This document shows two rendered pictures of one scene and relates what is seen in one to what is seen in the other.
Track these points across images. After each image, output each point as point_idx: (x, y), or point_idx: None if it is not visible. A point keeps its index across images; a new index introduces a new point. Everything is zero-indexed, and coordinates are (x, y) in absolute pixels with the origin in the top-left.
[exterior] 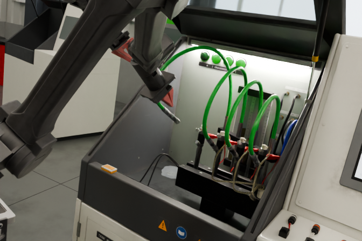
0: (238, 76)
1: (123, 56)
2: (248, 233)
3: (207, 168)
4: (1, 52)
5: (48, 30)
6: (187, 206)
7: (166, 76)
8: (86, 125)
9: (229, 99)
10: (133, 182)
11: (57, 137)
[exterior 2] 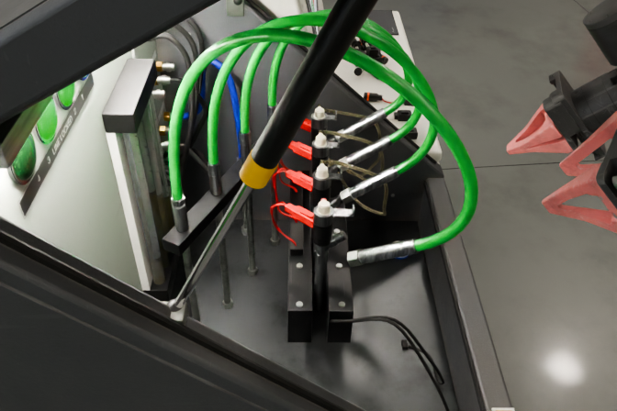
0: (88, 103)
1: (591, 210)
2: (436, 167)
3: (298, 269)
4: None
5: None
6: (448, 248)
7: (566, 87)
8: None
9: (179, 156)
10: (485, 353)
11: None
